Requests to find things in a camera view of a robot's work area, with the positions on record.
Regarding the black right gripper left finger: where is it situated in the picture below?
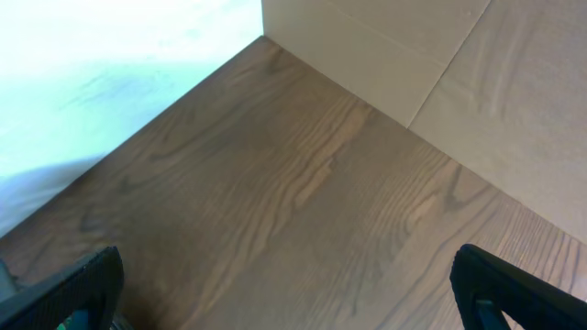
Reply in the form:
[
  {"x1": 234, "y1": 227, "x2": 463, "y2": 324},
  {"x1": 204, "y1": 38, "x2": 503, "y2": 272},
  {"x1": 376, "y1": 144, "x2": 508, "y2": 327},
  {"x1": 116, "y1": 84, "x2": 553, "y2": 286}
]
[{"x1": 1, "y1": 247, "x2": 125, "y2": 330}]

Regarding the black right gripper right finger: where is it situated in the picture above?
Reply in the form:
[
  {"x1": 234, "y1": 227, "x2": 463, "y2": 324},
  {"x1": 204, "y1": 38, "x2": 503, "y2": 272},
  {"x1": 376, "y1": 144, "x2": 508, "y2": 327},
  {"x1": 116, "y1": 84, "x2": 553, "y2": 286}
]
[{"x1": 449, "y1": 244, "x2": 586, "y2": 330}]

